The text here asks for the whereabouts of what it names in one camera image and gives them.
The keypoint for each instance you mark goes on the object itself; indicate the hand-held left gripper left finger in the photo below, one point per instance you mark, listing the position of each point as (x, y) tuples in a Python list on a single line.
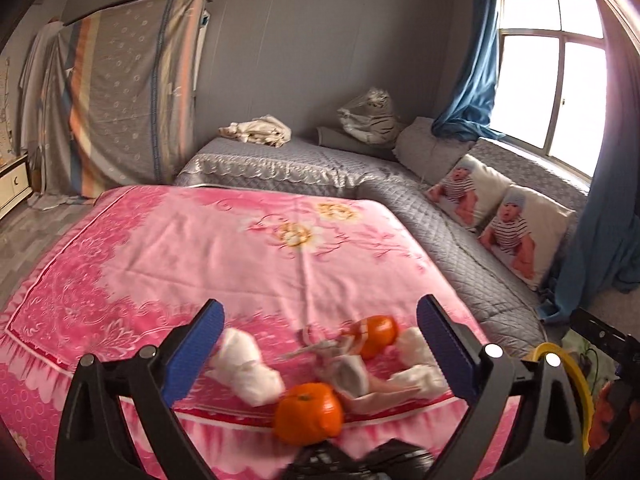
[(192, 355)]

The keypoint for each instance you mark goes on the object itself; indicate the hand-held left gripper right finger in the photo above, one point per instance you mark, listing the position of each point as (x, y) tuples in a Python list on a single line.
[(450, 350)]

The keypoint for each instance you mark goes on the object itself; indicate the yellow round bin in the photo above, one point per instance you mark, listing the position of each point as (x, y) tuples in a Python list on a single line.
[(580, 380)]

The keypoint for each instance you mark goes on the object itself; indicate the orange fruit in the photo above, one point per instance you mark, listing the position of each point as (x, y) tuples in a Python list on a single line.
[(380, 332), (307, 412)]

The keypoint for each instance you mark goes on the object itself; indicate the clear plastic wrap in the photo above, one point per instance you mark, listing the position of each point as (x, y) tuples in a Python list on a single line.
[(345, 372)]

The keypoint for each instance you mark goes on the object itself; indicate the black plastic bag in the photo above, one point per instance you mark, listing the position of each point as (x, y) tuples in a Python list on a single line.
[(390, 462)]

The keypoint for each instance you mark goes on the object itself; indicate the person's right hand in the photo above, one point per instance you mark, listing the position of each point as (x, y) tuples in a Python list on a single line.
[(605, 410)]

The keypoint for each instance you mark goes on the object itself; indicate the pale green bag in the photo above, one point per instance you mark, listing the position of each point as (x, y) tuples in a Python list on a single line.
[(592, 355)]

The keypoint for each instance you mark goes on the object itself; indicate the pink floral blanket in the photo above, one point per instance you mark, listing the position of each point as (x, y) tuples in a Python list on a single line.
[(200, 240)]

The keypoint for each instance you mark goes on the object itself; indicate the baby print pillow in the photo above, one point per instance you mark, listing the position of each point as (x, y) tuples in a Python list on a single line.
[(525, 235), (465, 192)]

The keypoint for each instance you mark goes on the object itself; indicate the dark blue curtain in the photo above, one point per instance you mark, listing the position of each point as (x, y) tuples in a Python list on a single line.
[(615, 210)]

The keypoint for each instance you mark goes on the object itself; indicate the grey pillow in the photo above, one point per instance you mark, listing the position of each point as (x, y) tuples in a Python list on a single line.
[(430, 150)]

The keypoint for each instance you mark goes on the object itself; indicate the flat grey cushion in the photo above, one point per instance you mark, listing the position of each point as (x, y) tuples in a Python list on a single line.
[(345, 142)]

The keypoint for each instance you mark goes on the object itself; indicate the beige cloth pile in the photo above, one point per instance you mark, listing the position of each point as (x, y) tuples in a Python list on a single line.
[(255, 130)]

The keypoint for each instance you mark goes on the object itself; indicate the plush tiger in plastic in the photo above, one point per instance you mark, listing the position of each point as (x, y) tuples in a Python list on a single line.
[(372, 117)]

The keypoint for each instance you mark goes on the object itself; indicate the white low cabinet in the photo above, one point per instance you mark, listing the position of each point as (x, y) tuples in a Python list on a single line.
[(12, 185)]

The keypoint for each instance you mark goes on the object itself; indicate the striped floral cloth cover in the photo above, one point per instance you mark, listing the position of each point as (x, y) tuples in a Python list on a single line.
[(130, 95)]

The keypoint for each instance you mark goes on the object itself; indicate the light blue curtain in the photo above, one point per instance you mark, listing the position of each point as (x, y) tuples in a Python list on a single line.
[(475, 60)]

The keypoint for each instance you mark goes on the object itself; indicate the window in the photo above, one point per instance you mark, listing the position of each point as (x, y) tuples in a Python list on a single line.
[(550, 75)]

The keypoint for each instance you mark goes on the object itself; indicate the white hanging cloth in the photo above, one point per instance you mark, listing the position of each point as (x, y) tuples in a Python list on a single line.
[(37, 85)]

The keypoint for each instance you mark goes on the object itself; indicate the cartoon print wall sheet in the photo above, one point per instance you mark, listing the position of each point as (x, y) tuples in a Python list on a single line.
[(4, 110)]

